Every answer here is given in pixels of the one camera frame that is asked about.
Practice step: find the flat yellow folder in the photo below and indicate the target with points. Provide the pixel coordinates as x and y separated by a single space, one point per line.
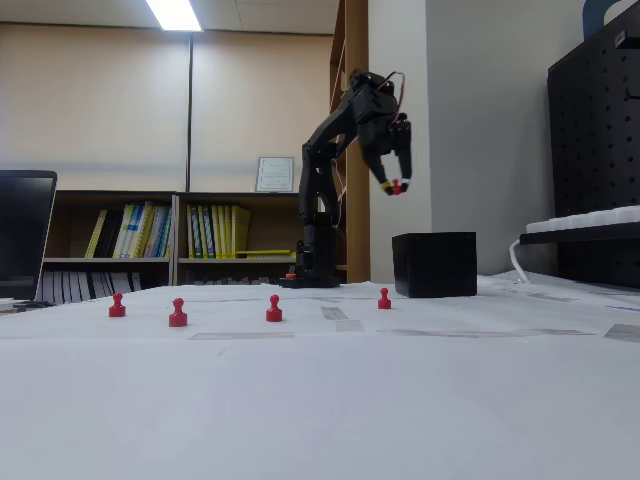
262 252

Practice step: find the white paper table cover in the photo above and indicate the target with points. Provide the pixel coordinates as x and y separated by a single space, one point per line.
320 400

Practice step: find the tall wooden bookshelf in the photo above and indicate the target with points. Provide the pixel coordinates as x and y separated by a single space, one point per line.
357 50

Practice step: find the framed white certificate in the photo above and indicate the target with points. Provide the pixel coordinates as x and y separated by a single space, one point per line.
275 175

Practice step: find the blue rounded object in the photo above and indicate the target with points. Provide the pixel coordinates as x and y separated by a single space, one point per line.
592 17

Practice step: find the low wooden bookshelf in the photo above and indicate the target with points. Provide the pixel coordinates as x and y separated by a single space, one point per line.
115 194
225 197

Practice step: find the black shelf ledge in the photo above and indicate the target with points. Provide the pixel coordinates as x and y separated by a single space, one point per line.
575 238

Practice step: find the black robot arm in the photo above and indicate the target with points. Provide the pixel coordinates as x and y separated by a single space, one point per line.
312 175

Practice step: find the wide yellow binder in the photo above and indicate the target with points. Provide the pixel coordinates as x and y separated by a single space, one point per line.
241 230

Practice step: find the laptop screen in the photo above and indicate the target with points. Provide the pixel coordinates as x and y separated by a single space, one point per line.
22 235

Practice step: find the red pawn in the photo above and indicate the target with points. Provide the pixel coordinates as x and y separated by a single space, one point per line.
273 314
177 318
396 188
384 302
117 310

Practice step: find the green white binder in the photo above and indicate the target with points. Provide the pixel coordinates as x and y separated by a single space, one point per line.
205 232

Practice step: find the thin black wall pole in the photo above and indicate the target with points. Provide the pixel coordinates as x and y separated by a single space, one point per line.
190 100

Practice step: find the white yellow book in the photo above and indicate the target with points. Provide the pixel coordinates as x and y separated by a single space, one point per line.
126 227

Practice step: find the white binders row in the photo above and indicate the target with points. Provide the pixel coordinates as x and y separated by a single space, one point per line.
75 287

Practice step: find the pale blue book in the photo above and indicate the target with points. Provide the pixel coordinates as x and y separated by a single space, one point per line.
160 230

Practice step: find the black pegboard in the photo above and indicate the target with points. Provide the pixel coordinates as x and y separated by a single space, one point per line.
590 125

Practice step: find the ceiling light panel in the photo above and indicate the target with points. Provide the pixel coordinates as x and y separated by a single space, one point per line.
172 15

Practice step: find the black book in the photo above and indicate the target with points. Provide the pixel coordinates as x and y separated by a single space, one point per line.
109 240

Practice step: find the thin yellow book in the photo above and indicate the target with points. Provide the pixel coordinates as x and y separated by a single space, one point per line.
96 234

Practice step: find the black box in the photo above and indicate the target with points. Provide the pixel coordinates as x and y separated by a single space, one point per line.
435 265

